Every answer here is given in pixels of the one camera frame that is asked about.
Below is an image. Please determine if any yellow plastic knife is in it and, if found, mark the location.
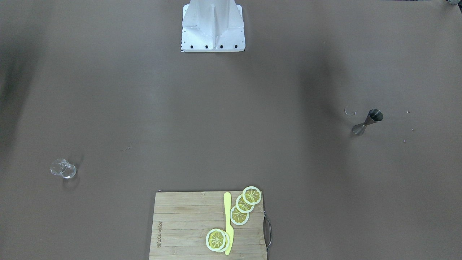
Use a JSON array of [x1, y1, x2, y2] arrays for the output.
[[224, 191, 234, 256]]

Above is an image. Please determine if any wooden cutting board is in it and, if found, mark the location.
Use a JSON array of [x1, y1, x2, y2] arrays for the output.
[[149, 191, 272, 260]]

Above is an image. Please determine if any middle row lemon slice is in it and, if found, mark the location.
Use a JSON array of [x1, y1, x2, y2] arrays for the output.
[[235, 194, 254, 213]]

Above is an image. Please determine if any end row lemon slice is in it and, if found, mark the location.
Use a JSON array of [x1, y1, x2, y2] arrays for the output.
[[242, 186, 262, 205]]

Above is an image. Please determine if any small clear glass cup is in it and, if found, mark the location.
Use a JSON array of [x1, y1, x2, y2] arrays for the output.
[[50, 159, 77, 179]]

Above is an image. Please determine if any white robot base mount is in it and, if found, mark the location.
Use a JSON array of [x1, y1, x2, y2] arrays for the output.
[[180, 0, 246, 52]]

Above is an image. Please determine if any steel double jigger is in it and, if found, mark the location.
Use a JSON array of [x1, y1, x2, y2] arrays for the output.
[[352, 109, 383, 135]]

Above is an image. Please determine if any lemon slice beside knife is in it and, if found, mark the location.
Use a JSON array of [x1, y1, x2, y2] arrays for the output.
[[205, 228, 231, 253]]

